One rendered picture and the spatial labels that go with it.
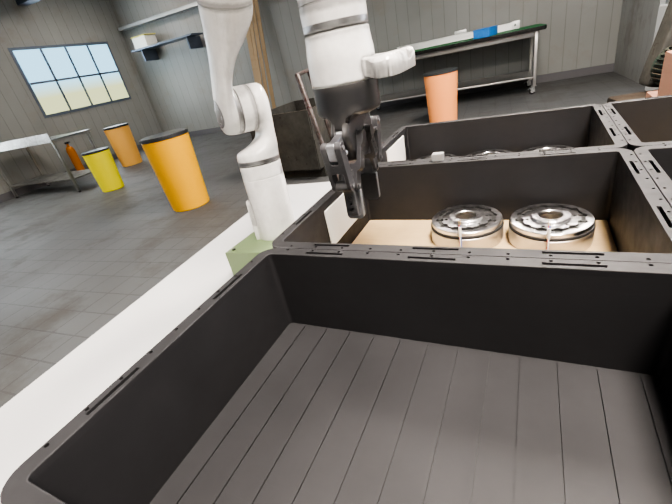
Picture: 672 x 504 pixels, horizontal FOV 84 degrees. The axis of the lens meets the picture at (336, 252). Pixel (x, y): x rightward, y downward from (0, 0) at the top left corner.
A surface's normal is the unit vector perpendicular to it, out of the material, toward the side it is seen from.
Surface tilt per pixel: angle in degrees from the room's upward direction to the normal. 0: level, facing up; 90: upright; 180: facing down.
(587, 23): 90
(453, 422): 0
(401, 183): 90
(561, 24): 90
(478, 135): 90
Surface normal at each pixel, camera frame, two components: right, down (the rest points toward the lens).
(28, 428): -0.19, -0.87
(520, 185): -0.40, 0.50
